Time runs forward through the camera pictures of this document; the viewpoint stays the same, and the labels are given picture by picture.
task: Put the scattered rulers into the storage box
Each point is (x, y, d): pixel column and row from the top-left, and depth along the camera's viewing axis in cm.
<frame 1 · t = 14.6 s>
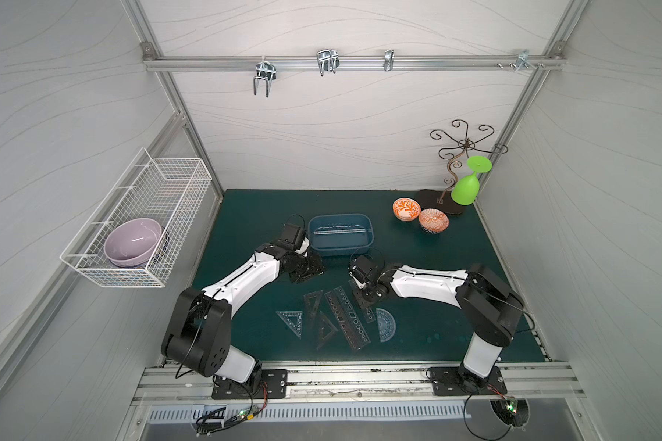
left hand: (323, 271, 86), fingers open
right hand: (361, 295, 90), fingers open
blue plastic storage box: (341, 234, 109), on the table
orange patterned bowl left: (405, 209, 114), point 3 cm above the table
green plastic goblet: (465, 190, 94), point 23 cm above the table
brown metal cup stand: (443, 201, 117), point 3 cm above the table
thin clear straight ruler: (316, 232, 107), point 2 cm above the table
clear protractor: (385, 323, 86), on the table
stencil ruler right narrow: (367, 306, 82), point 8 cm above the table
stencil ruler large dark: (348, 318, 88), on the table
dark triangle ruler upper: (311, 302, 90), on the table
dark triangle ruler lower: (325, 330, 86), on the table
clear triangle ruler: (293, 319, 87), on the table

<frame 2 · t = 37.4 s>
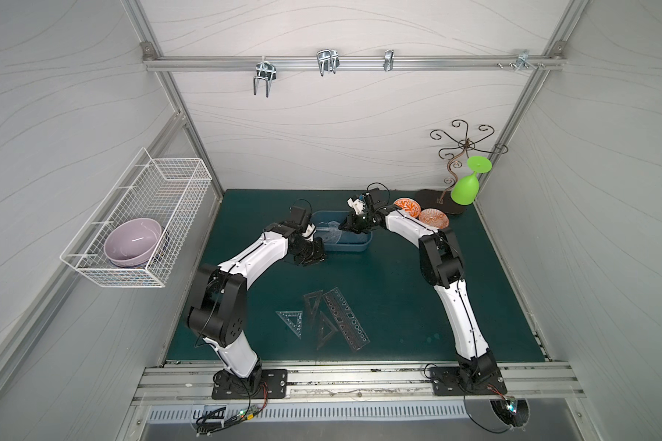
left hand: (326, 257, 88), fingers open
right hand: (339, 224, 104), fingers closed
clear protractor: (334, 234, 106), point 2 cm above the table
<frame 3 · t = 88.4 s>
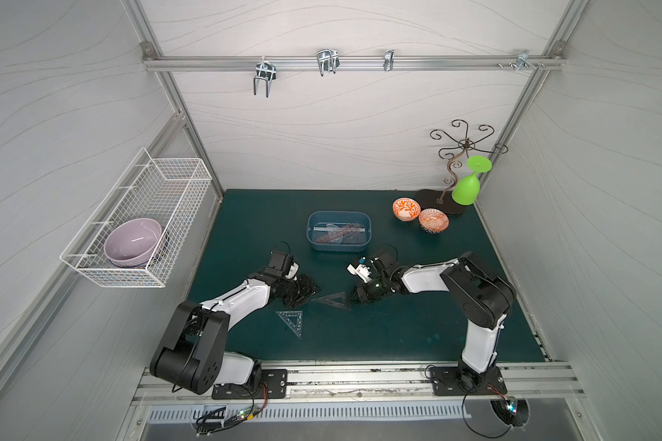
left hand: (317, 294, 87), fingers open
right hand: (346, 300, 90), fingers closed
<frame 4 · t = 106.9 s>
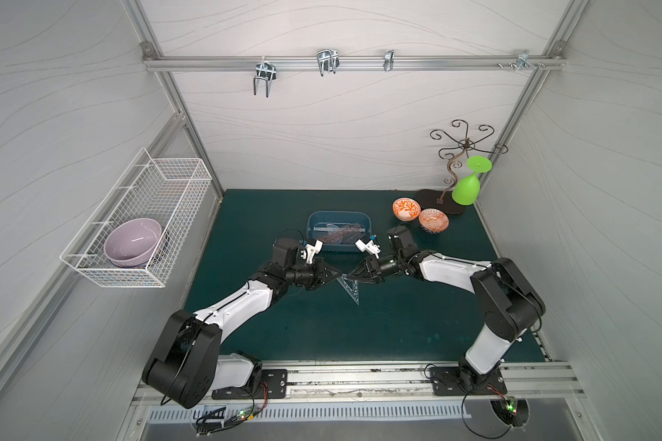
left hand: (342, 275, 78), fingers closed
right hand: (349, 278, 81), fingers open
